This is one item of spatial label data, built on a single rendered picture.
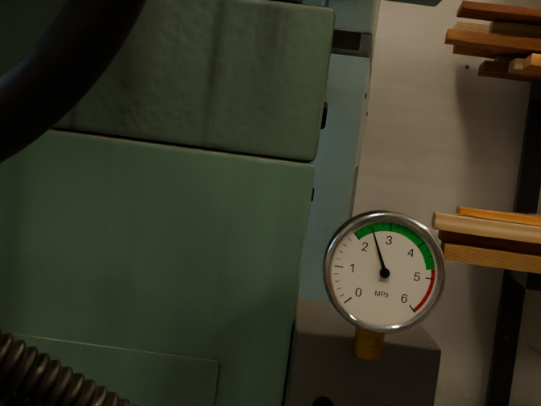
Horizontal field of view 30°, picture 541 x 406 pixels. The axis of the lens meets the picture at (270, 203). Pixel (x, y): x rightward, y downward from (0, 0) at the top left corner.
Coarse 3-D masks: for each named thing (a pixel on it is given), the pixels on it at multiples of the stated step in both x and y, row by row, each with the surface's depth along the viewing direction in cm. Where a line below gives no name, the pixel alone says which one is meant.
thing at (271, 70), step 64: (0, 0) 58; (64, 0) 57; (192, 0) 57; (256, 0) 57; (0, 64) 58; (128, 64) 58; (192, 64) 58; (256, 64) 58; (320, 64) 58; (64, 128) 58; (128, 128) 58; (192, 128) 58; (256, 128) 58; (320, 128) 63
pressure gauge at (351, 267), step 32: (352, 224) 51; (384, 224) 52; (416, 224) 51; (352, 256) 52; (384, 256) 52; (416, 256) 52; (352, 288) 52; (384, 288) 52; (416, 288) 52; (352, 320) 52; (384, 320) 52; (416, 320) 52
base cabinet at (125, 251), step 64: (0, 192) 58; (64, 192) 58; (128, 192) 58; (192, 192) 58; (256, 192) 58; (0, 256) 58; (64, 256) 58; (128, 256) 58; (192, 256) 58; (256, 256) 58; (0, 320) 58; (64, 320) 58; (128, 320) 58; (192, 320) 58; (256, 320) 58; (128, 384) 58; (192, 384) 58; (256, 384) 58
